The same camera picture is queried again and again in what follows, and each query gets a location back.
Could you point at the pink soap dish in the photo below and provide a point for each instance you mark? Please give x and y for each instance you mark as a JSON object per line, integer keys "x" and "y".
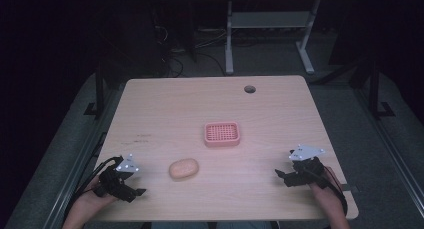
{"x": 222, "y": 134}

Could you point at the person's left hand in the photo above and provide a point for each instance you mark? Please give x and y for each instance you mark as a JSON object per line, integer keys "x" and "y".
{"x": 95, "y": 200}

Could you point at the black metal stand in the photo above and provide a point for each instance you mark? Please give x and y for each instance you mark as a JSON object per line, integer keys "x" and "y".
{"x": 375, "y": 89}
{"x": 99, "y": 89}

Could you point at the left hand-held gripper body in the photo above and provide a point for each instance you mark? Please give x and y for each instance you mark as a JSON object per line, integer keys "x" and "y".
{"x": 115, "y": 180}

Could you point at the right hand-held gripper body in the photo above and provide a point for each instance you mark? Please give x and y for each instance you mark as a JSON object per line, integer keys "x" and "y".
{"x": 306, "y": 170}

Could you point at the white metal desk frame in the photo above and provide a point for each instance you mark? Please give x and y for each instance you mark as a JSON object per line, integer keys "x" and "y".
{"x": 270, "y": 19}

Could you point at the person's right hand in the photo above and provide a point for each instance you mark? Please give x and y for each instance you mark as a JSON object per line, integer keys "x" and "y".
{"x": 325, "y": 190}

